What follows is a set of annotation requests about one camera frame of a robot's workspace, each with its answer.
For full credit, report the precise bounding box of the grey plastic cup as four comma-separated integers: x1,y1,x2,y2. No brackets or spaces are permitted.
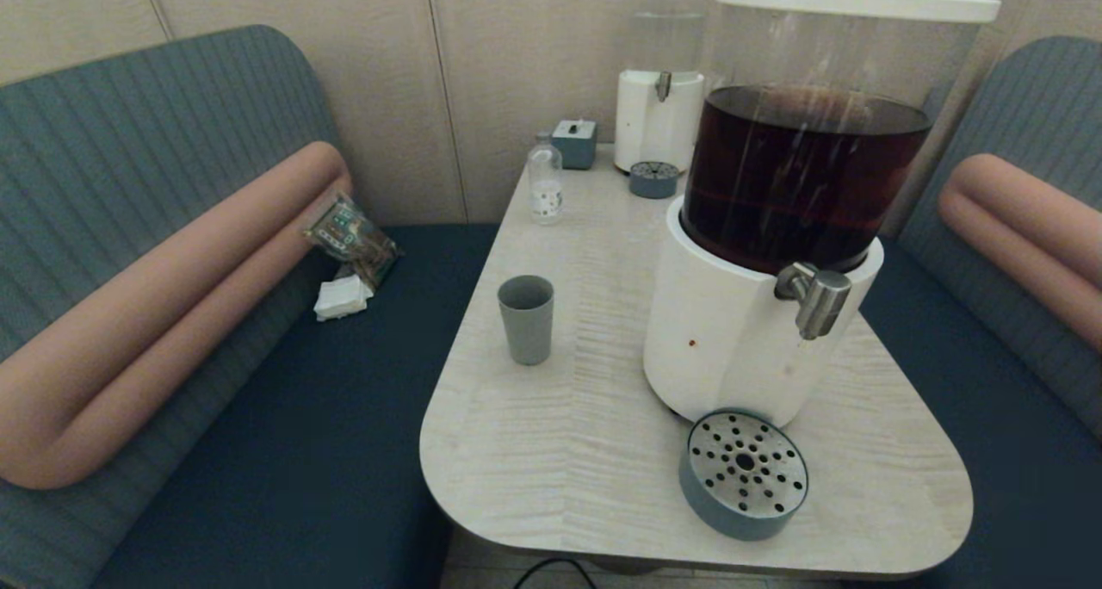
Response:
497,275,555,367

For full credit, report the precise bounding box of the steel dispenser tap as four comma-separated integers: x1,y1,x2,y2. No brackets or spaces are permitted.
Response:
773,263,853,342

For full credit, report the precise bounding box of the clear plastic bottle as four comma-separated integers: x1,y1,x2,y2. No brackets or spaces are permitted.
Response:
527,133,564,226

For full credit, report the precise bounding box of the small blue-grey box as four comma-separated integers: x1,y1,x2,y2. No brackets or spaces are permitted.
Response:
551,119,598,171

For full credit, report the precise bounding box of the small blue perforated drip tray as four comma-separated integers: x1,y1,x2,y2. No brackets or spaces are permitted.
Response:
628,160,681,200

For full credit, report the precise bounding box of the small white water dispenser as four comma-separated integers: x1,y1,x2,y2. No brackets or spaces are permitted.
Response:
614,0,719,175

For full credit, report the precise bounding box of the white tissue pack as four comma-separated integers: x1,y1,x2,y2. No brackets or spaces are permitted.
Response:
313,273,375,322

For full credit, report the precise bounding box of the large white tea dispenser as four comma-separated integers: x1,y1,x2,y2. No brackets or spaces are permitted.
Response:
643,0,1003,429

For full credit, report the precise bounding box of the round grey drip tray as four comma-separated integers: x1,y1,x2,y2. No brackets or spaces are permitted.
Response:
678,408,810,542

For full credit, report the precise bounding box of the pink bolster cushion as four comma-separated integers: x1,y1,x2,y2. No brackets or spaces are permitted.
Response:
938,153,1102,353
0,141,354,491

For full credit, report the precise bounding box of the teal upholstered bench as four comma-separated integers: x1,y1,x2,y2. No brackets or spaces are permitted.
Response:
852,35,1102,589
0,25,500,589

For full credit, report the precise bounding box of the black floor cable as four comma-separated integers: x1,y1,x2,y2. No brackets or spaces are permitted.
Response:
515,558,599,589

